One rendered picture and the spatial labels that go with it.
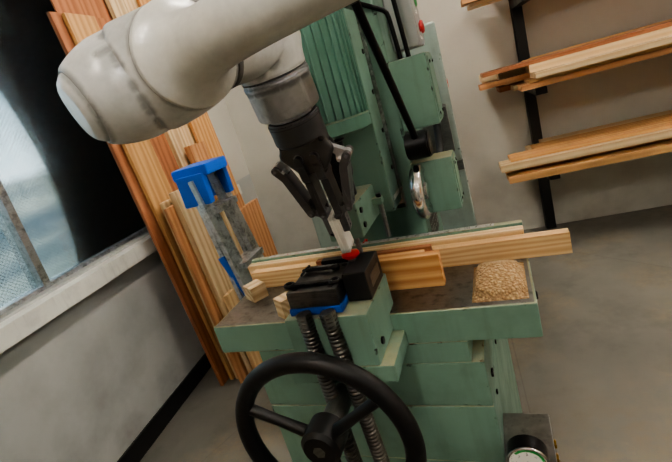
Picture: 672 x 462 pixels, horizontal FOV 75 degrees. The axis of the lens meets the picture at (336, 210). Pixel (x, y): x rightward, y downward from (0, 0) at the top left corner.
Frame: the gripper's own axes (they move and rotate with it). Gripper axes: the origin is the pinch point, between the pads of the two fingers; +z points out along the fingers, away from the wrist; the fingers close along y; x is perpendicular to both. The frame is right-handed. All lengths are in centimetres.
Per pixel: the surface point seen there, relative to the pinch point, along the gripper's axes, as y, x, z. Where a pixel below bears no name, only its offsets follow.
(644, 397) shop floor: -56, -54, 125
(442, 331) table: -11.6, 3.9, 20.1
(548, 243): -30.1, -12.6, 18.1
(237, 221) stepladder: 80, -78, 39
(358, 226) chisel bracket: 1.9, -11.4, 7.4
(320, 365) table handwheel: 0.9, 19.8, 7.3
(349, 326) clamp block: -0.3, 11.0, 9.9
